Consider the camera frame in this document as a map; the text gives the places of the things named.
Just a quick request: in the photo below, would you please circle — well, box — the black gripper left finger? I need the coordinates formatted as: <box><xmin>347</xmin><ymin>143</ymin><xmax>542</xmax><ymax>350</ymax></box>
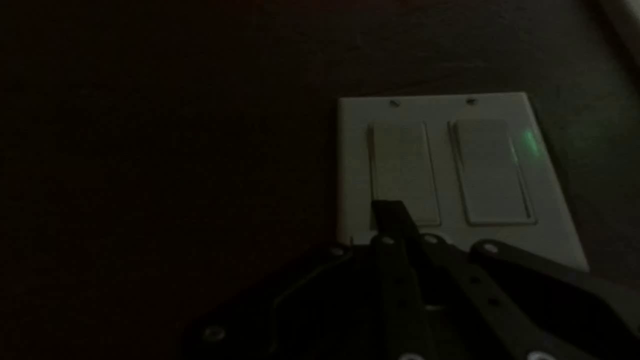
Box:
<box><xmin>179</xmin><ymin>197</ymin><xmax>430</xmax><ymax>360</ymax></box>

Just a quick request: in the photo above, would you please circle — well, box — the plain white rocker switch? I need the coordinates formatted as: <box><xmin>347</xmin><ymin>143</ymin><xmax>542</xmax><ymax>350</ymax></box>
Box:
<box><xmin>365</xmin><ymin>122</ymin><xmax>444</xmax><ymax>230</ymax></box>

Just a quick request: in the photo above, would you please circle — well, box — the white rocker switch with indicator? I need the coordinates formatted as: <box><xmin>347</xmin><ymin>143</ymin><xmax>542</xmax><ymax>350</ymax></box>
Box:
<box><xmin>448</xmin><ymin>118</ymin><xmax>540</xmax><ymax>225</ymax></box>

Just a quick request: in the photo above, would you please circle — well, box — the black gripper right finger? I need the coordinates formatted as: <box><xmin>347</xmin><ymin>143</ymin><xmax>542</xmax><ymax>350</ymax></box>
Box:
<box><xmin>414</xmin><ymin>230</ymin><xmax>640</xmax><ymax>360</ymax></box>

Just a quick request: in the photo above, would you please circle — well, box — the white double switch wall plate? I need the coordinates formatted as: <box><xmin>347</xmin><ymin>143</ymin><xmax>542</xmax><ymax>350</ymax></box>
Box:
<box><xmin>333</xmin><ymin>90</ymin><xmax>591</xmax><ymax>273</ymax></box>

